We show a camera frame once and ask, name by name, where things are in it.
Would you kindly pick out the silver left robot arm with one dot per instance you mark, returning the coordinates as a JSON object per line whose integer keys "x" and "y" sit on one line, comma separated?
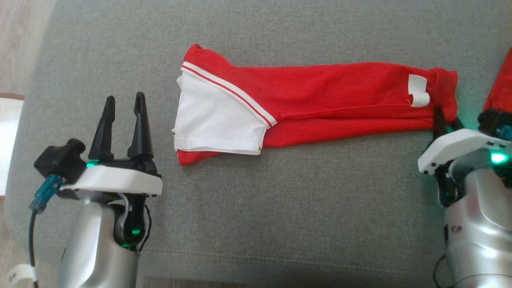
{"x": 92, "y": 248}

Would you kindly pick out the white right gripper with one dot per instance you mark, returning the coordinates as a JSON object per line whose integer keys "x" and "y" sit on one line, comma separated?
{"x": 456, "y": 148}

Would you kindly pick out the red Bulls 23 shorts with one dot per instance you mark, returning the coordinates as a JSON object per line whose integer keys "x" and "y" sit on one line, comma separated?
{"x": 502, "y": 88}

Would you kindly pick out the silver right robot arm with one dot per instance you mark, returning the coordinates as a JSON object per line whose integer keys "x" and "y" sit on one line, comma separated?
{"x": 480, "y": 232}

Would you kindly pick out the red shirt with white sleeves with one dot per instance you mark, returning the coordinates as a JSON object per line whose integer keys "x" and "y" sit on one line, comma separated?
{"x": 328, "y": 96}

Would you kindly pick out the white basket with brown rim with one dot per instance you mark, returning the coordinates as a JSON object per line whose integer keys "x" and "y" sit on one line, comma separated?
{"x": 10, "y": 148}

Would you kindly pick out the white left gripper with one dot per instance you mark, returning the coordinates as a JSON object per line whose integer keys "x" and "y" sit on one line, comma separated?
{"x": 120, "y": 180}

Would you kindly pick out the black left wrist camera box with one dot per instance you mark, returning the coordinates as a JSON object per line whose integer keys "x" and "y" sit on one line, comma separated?
{"x": 60, "y": 160}

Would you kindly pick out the grey fabric sofa seat cushion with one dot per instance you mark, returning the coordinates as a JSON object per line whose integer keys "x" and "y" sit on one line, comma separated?
{"x": 280, "y": 216}

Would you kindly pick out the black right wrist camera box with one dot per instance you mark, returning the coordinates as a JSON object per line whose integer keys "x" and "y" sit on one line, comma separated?
{"x": 492, "y": 122}

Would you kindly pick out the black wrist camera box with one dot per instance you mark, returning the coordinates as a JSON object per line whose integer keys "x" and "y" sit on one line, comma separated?
{"x": 60, "y": 160}
{"x": 492, "y": 122}

